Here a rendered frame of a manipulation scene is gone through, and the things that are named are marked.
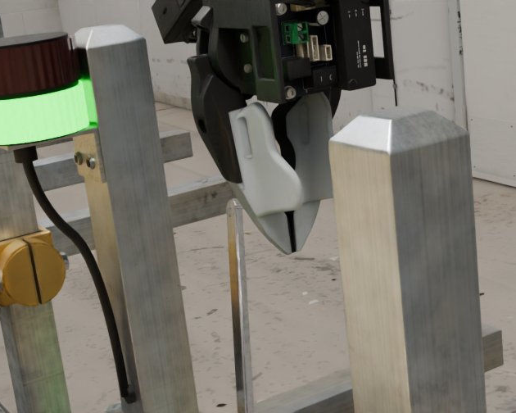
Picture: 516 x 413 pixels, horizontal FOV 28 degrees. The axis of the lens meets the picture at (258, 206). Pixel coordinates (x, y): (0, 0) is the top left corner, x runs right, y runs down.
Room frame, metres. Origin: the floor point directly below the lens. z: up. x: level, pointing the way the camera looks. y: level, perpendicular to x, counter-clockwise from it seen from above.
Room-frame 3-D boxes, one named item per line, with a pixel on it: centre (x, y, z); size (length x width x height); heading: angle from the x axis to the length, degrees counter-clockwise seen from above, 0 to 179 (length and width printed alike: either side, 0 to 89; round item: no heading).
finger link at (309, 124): (0.56, -0.04, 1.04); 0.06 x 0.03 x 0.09; 29
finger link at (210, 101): (0.56, 0.01, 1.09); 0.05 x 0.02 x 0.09; 119
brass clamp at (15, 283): (0.80, 0.21, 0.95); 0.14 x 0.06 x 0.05; 29
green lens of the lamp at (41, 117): (0.54, 0.11, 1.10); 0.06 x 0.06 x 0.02
